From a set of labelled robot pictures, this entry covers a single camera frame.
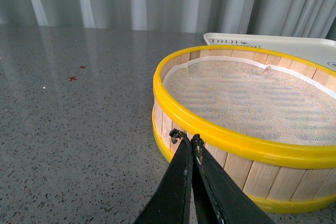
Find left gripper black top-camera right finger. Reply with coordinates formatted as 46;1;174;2
191;134;268;223

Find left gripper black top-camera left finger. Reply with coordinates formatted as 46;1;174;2
135;129;193;223

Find white bear serving tray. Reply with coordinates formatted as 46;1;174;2
204;33;335;71

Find wooden steamer yellow rims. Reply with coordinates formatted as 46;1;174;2
152;45;335;213

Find white mesh steamer liner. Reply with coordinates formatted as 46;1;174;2
163;56;335;146

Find grey pleated curtain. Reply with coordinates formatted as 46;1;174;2
1;0;335;40

